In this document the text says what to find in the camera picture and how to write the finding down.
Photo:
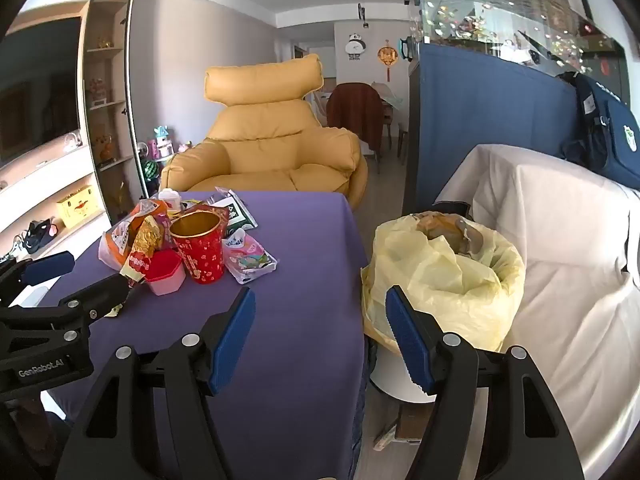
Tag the white sofa cover sheet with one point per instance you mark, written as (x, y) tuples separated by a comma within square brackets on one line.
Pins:
[(565, 260)]

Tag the cardboard piece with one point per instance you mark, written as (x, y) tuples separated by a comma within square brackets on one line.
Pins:
[(400, 427)]

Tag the white bin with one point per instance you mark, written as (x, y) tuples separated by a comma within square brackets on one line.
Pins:
[(395, 380)]

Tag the clear glass ornament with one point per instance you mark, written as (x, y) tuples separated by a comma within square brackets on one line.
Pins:
[(70, 141)]

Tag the black television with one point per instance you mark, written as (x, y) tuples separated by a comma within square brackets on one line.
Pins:
[(35, 90)]

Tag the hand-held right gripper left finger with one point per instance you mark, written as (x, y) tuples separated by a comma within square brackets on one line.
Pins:
[(232, 340)]

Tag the pink white snack packet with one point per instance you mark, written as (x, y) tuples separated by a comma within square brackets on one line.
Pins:
[(247, 257)]

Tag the green white snack packet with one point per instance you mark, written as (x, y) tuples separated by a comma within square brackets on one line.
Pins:
[(237, 215)]

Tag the yellow leather armchair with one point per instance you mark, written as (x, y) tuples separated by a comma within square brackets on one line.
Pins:
[(260, 150)]

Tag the blue cloth partition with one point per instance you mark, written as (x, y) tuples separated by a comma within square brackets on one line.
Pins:
[(475, 110)]

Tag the pink hexagonal plastic cup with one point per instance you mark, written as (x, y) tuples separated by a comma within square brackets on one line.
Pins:
[(162, 280)]

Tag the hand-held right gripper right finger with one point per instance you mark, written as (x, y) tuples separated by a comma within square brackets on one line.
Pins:
[(407, 340)]

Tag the navy backpack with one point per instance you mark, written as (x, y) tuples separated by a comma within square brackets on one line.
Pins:
[(610, 130)]

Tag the black item behind bin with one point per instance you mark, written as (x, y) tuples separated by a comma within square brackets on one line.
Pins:
[(450, 208)]

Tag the teal wall ornament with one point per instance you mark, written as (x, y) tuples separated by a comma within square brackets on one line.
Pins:
[(405, 50)]

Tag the brown coat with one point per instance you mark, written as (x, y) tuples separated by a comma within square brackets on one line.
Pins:
[(355, 115)]

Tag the orange hanging ornament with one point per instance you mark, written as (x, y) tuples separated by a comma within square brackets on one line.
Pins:
[(386, 55)]

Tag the tall wooden shelf unit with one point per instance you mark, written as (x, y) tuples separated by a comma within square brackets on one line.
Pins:
[(106, 25)]

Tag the gold candy wrapper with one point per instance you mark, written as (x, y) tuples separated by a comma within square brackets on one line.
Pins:
[(149, 235)]

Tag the orange snack packet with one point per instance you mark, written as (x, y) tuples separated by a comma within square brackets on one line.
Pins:
[(120, 240)]

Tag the black ceiling track light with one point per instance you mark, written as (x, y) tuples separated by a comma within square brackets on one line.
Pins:
[(362, 12)]

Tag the purple tablecloth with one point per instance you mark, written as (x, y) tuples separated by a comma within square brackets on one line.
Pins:
[(290, 310)]

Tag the glass fish tank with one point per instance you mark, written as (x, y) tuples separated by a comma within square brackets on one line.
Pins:
[(500, 10)]

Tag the panda wall clock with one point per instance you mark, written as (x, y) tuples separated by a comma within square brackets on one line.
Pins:
[(355, 46)]

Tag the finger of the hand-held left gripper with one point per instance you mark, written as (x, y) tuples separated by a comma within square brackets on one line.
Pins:
[(47, 265), (97, 297)]

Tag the white yellow small carton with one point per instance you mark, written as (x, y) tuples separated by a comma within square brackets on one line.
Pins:
[(170, 199)]

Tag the dining chair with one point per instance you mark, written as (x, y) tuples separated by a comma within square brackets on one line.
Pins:
[(401, 140)]

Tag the black pink toy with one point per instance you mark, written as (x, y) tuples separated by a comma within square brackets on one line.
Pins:
[(37, 234)]

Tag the yellow box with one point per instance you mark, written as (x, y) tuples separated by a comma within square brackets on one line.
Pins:
[(75, 207)]

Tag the watermelon ball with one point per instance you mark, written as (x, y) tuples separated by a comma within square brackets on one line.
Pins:
[(151, 172)]

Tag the pastel toy castle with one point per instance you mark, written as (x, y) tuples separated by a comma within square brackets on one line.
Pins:
[(162, 142)]

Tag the dining table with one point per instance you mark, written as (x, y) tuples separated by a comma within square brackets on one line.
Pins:
[(390, 97)]

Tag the red paper cup gold inside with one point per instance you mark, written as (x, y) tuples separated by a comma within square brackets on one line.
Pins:
[(200, 255)]

